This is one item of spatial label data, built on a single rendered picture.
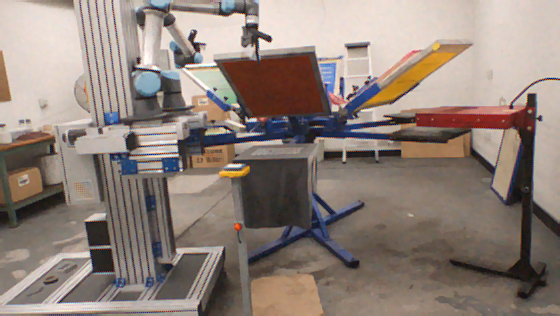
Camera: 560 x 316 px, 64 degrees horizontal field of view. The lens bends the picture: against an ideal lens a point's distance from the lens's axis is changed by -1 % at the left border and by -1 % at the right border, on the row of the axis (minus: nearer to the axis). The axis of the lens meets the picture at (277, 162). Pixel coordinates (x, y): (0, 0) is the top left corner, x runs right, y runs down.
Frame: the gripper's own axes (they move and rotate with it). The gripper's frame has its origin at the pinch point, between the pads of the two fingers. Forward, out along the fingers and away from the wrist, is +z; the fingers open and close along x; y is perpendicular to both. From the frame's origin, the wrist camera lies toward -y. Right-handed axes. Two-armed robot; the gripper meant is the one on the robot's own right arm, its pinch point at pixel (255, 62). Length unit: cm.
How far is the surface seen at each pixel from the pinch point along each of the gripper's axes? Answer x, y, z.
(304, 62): -24.1, -21.8, -5.8
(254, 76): -34.9, 10.5, -2.9
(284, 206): -38, -7, 75
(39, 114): -285, 380, -46
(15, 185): -193, 328, 53
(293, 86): -49, -11, 1
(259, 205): -37, 8, 75
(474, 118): -63, -118, 24
